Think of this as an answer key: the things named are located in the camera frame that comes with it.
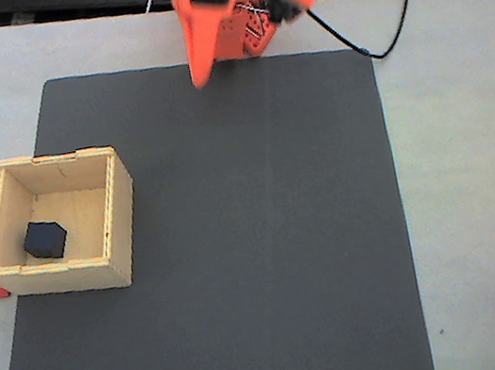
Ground wooden box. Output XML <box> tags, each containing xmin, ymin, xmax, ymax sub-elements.
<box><xmin>0</xmin><ymin>138</ymin><xmax>151</xmax><ymax>310</ymax></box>

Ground blue cube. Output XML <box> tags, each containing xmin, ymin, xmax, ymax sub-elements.
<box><xmin>19</xmin><ymin>215</ymin><xmax>73</xmax><ymax>265</ymax></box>

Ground dark grey mat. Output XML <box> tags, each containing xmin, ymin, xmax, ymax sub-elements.
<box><xmin>0</xmin><ymin>22</ymin><xmax>435</xmax><ymax>370</ymax></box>

